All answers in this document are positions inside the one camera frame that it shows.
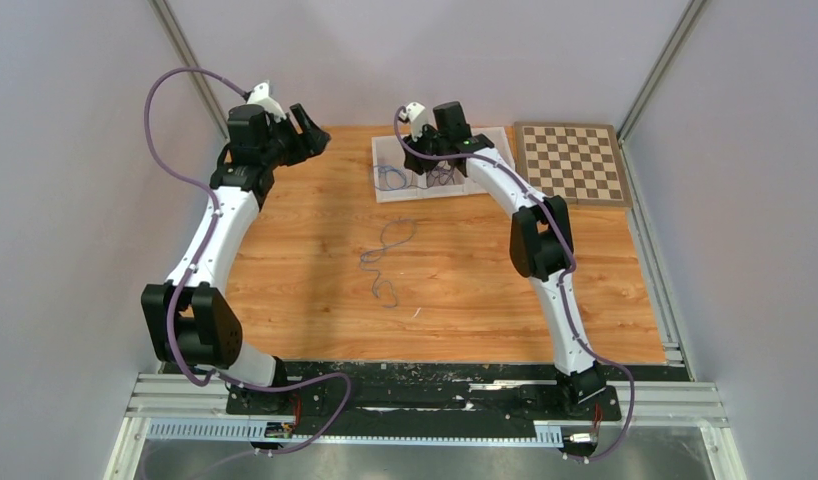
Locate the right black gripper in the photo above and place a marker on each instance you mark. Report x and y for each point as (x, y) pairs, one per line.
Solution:
(417, 161)

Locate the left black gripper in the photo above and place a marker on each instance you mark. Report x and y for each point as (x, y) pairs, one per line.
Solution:
(311, 142)

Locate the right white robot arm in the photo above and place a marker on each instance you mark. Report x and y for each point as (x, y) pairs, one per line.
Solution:
(540, 245)

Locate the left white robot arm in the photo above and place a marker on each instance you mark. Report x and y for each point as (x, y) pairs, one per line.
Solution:
(189, 319)

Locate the white three-compartment bin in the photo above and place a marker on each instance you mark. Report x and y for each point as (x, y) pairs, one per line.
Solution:
(393, 183)

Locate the wooden chessboard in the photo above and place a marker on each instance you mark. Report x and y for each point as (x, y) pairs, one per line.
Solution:
(579, 162)

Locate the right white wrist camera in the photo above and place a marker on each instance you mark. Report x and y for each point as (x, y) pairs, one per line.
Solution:
(417, 116)

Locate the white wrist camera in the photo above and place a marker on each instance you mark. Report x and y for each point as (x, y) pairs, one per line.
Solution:
(261, 94)
(417, 116)

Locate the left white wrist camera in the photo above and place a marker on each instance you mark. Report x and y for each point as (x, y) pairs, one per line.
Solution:
(261, 94)

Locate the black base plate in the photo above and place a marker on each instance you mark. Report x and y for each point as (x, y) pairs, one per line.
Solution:
(414, 400)

